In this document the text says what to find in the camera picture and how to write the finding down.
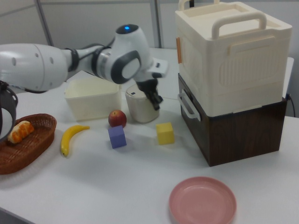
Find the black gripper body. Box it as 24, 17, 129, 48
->
135, 78, 160, 98

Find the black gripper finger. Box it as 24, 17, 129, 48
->
149, 97, 161, 111
152, 92, 164, 105

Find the brown drawer with white handle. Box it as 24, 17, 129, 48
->
177, 73, 210, 167

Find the dark brown wooden drawer cabinet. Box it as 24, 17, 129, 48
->
178, 73, 288, 168

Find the small white lidded bin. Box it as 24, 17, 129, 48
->
125, 84, 161, 124

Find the yellow cube block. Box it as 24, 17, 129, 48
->
155, 122, 175, 146

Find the red apple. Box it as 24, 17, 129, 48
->
107, 110, 128, 128

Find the orange box latch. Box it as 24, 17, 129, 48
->
176, 36, 183, 64

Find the purple cube block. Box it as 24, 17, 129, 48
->
107, 125, 128, 149

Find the white open plastic container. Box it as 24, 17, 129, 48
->
64, 77, 122, 122

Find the cream plastic storage box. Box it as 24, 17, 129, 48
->
175, 0, 294, 117

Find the yellow banana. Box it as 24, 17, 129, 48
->
60, 125, 91, 157

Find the pink plate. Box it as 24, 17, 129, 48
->
168, 176, 237, 224

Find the brown wicker basket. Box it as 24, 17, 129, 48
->
0, 113, 57, 175

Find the piece of bread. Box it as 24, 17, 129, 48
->
7, 120, 35, 144

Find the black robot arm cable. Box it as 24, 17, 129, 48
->
64, 38, 116, 70

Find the thin black cable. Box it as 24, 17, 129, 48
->
285, 93, 295, 117

